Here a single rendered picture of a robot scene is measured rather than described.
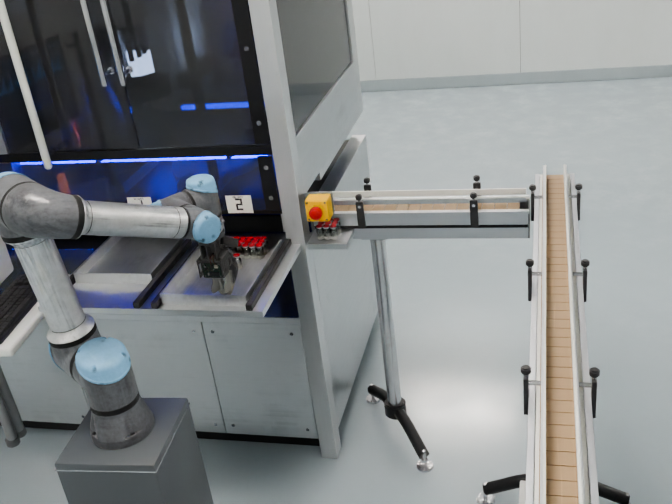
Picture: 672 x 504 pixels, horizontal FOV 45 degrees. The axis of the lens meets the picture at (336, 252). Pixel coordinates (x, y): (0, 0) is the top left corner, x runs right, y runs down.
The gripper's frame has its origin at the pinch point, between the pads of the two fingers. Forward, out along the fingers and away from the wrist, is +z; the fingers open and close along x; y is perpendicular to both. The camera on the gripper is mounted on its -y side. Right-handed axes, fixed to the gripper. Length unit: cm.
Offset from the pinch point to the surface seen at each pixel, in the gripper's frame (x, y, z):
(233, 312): 2.5, 3.9, 4.1
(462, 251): 43, -197, 92
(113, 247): -53, -33, 3
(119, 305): -33.0, 2.3, 3.6
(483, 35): 36, -496, 51
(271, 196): 4.1, -35.9, -12.8
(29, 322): -66, 1, 11
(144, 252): -40, -30, 3
